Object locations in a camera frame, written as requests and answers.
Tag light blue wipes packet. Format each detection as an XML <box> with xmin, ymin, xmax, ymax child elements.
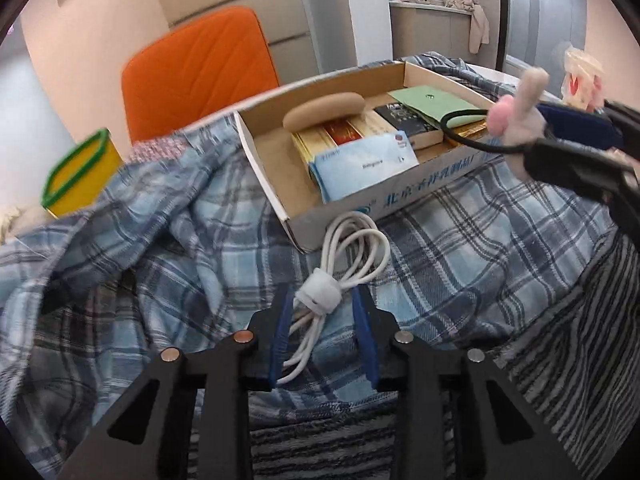
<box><xmin>309</xmin><ymin>130</ymin><xmax>420</xmax><ymax>205</ymax></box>

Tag white cable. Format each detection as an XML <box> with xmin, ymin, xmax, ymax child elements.
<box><xmin>272</xmin><ymin>211</ymin><xmax>392</xmax><ymax>386</ymax></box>

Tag dotted patterned cloth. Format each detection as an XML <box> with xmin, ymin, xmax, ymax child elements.
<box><xmin>125</xmin><ymin>135</ymin><xmax>188</xmax><ymax>163</ymax></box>

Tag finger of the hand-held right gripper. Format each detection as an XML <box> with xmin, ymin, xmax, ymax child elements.
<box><xmin>522</xmin><ymin>138</ymin><xmax>640</xmax><ymax>250</ymax></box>
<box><xmin>537</xmin><ymin>100</ymin><xmax>640</xmax><ymax>152</ymax></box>

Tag grey striped cloth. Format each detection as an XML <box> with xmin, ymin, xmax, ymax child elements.
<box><xmin>247</xmin><ymin>230</ymin><xmax>640</xmax><ymax>480</ymax></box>

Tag yellow container with green rim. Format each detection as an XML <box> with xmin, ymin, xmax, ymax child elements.
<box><xmin>41</xmin><ymin>129</ymin><xmax>123</xmax><ymax>218</ymax></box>

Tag gold and red cigarette box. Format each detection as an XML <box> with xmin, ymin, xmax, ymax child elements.
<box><xmin>291</xmin><ymin>110</ymin><xmax>396</xmax><ymax>166</ymax></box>

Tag beige drawer cabinet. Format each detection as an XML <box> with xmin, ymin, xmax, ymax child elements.
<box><xmin>145</xmin><ymin>0</ymin><xmax>358</xmax><ymax>86</ymax></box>

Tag sink counter cabinet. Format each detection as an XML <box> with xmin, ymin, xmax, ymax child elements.
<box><xmin>389</xmin><ymin>0</ymin><xmax>501</xmax><ymax>68</ymax></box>

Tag beige towel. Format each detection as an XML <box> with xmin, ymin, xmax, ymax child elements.
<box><xmin>444</xmin><ymin>0</ymin><xmax>491</xmax><ymax>53</ymax></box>

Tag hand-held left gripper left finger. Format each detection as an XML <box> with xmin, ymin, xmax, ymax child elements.
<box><xmin>57</xmin><ymin>282</ymin><xmax>297</xmax><ymax>480</ymax></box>

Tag beige round vented case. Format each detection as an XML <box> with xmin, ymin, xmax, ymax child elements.
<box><xmin>282</xmin><ymin>91</ymin><xmax>365</xmax><ymax>131</ymax></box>

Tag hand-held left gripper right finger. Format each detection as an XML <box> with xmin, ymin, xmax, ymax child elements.
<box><xmin>351</xmin><ymin>284</ymin><xmax>583</xmax><ymax>480</ymax></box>

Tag blue plaid shirt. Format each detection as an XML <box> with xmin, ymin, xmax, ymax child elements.
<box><xmin>0</xmin><ymin>52</ymin><xmax>626</xmax><ymax>480</ymax></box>

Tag orange chair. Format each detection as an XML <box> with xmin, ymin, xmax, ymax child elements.
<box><xmin>121</xmin><ymin>6</ymin><xmax>281</xmax><ymax>143</ymax></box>

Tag green fabric pouch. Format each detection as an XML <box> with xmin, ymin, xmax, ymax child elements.
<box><xmin>387</xmin><ymin>85</ymin><xmax>493</xmax><ymax>131</ymax></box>

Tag gold and blue tissue packet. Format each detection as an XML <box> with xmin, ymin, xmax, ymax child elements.
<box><xmin>445</xmin><ymin>120</ymin><xmax>493</xmax><ymax>148</ymax></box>

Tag cardboard box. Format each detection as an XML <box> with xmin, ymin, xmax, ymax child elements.
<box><xmin>234</xmin><ymin>60</ymin><xmax>518</xmax><ymax>253</ymax></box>

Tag black tissue packet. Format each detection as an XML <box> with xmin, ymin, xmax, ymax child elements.
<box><xmin>375</xmin><ymin>102</ymin><xmax>443</xmax><ymax>150</ymax></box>

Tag clear plastic bag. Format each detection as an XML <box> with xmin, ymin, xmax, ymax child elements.
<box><xmin>562</xmin><ymin>47</ymin><xmax>608</xmax><ymax>111</ymax></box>

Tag plush bunny hair tie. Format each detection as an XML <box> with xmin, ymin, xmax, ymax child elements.
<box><xmin>439</xmin><ymin>67</ymin><xmax>551</xmax><ymax>181</ymax></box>

